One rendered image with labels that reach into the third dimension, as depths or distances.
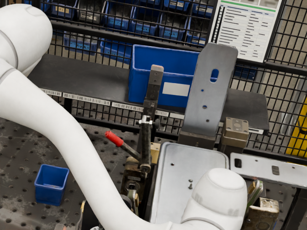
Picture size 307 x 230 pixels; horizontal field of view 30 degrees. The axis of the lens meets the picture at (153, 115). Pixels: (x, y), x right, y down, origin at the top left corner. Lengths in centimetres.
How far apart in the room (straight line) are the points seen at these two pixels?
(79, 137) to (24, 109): 12
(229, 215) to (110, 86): 105
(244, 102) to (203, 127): 24
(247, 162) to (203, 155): 14
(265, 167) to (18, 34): 95
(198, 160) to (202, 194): 77
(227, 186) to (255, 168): 81
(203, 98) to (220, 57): 16
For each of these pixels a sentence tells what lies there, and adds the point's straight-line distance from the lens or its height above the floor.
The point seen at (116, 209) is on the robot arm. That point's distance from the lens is 98.
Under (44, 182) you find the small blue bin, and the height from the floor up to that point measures 71.
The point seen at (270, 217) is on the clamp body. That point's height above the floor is 102.
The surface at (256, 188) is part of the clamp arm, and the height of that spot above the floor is 111.
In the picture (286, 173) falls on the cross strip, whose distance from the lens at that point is 185.
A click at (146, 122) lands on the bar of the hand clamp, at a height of 121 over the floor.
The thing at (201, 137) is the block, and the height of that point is 100.
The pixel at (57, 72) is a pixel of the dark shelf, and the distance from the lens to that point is 204.
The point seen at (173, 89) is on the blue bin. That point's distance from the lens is 190.
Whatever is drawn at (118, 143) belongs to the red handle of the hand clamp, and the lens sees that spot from 160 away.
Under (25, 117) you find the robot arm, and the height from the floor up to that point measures 145.
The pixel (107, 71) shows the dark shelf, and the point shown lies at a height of 103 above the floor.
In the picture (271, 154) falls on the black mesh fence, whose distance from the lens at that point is 231.
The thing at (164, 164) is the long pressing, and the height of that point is 100.
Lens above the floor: 212
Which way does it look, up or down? 35 degrees down
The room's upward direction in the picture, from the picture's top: 11 degrees clockwise
